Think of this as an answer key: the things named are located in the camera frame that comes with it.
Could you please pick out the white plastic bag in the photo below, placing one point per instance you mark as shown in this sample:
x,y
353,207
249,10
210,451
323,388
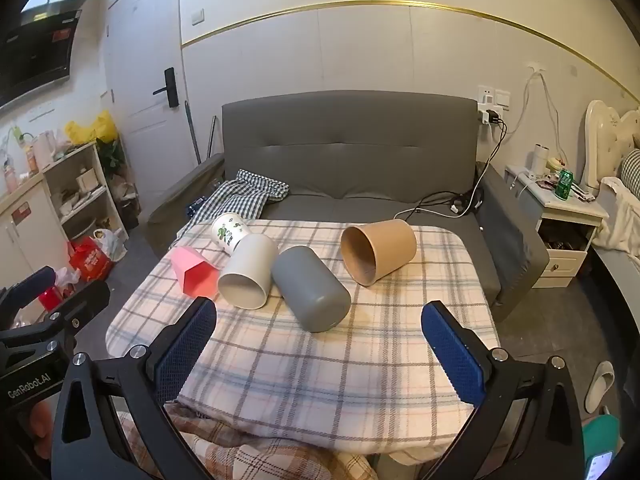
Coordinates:
x,y
112,245

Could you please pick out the plaid blanket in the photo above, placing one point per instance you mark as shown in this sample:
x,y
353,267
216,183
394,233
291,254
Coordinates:
x,y
300,370

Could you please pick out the white door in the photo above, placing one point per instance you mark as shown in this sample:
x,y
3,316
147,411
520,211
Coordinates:
x,y
140,50

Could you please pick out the white wall socket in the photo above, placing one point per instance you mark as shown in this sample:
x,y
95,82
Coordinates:
x,y
485,94

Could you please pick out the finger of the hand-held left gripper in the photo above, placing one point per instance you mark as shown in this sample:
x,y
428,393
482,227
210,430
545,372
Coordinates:
x,y
32,282
82,302

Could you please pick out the white cup with green print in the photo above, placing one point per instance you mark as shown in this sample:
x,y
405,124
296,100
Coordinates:
x,y
227,232

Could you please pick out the white bed blanket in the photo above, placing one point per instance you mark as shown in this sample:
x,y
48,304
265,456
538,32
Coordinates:
x,y
620,220

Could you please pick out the green drink can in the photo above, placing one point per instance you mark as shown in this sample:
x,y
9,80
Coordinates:
x,y
565,186

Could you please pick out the white wall switch panel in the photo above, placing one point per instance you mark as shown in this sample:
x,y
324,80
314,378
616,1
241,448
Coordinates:
x,y
503,99

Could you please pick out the black range hood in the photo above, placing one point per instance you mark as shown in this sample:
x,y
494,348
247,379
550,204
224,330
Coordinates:
x,y
30,55

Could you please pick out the white nightstand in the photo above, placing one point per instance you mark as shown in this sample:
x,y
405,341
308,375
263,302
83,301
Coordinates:
x,y
570,260

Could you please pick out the pink hexagonal cup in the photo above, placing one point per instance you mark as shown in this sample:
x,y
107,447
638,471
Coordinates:
x,y
192,270

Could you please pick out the red gift bag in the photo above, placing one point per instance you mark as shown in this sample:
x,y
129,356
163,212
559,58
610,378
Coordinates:
x,y
90,260

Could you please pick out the red plastic container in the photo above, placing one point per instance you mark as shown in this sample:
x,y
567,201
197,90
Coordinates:
x,y
50,299

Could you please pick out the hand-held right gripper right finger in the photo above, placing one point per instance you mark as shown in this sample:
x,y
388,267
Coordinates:
x,y
454,355

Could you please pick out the white tumbler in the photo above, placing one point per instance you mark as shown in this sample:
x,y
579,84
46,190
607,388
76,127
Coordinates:
x,y
540,160

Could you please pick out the white wall switch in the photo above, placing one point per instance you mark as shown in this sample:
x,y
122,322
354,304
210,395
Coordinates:
x,y
196,16

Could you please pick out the brown paper cup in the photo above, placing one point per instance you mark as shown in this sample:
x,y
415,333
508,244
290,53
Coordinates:
x,y
390,250

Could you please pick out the white slipper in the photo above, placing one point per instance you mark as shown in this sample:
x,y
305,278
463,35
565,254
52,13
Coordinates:
x,y
599,387

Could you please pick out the yellow plastic bag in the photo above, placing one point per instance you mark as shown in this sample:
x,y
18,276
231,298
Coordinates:
x,y
102,127

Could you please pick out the green potted plant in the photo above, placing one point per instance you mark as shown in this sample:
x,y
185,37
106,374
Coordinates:
x,y
112,157

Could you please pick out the open white shelf unit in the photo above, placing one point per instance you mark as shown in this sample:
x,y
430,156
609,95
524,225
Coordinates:
x,y
100,180

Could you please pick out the metal pole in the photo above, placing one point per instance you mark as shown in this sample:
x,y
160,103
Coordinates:
x,y
211,135

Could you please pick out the white kitchen cabinet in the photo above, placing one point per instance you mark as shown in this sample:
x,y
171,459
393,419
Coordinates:
x,y
30,240

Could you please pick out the cream bed headboard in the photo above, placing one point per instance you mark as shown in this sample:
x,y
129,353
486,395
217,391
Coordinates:
x,y
600,130

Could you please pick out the smartphone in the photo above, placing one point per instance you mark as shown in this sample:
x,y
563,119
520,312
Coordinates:
x,y
597,466

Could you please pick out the grey sofa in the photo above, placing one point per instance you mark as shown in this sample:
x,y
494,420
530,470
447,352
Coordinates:
x,y
350,160

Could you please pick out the black charger plug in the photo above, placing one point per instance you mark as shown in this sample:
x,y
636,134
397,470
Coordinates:
x,y
494,117

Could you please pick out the grey plastic cup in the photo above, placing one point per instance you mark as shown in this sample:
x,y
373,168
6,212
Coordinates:
x,y
310,290

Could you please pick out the green checked pillow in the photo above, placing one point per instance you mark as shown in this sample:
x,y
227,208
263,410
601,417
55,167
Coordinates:
x,y
631,170

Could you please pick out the teal fabric item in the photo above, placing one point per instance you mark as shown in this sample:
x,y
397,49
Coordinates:
x,y
600,432

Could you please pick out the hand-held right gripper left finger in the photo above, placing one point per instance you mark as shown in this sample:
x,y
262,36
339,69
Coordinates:
x,y
186,350

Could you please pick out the green checked cloth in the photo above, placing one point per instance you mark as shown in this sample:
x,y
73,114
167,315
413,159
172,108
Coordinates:
x,y
250,192

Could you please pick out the plain white cup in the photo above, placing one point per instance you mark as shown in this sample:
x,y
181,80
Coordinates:
x,y
250,266

